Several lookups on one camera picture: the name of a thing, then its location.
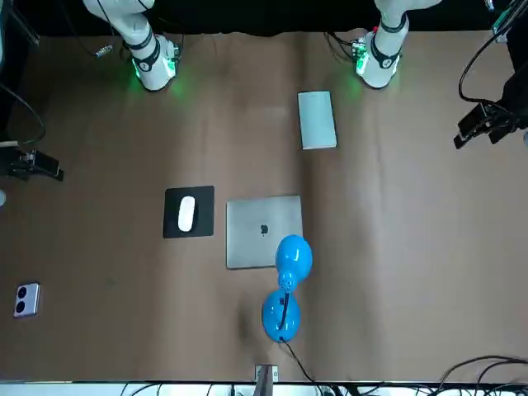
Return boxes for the aluminium frame post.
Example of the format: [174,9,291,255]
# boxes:
[254,364,280,396]

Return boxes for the grey laptop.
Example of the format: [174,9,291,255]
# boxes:
[225,195,304,271]

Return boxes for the white computer mouse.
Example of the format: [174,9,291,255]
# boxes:
[177,196,196,233]

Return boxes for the lilac box with two dark circles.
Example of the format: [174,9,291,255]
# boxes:
[13,282,41,318]

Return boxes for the black mouse pad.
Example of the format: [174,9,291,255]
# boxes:
[163,185,215,239]

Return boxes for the blue desk lamp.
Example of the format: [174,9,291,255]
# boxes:
[262,233,314,343]

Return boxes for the black lamp cord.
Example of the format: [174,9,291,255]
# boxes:
[280,337,318,383]

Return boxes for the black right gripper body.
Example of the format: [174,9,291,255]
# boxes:
[16,148,40,170]

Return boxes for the black right arm cable with connector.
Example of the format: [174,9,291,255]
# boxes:
[80,35,115,59]

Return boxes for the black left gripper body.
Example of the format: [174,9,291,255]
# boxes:
[486,101,523,144]

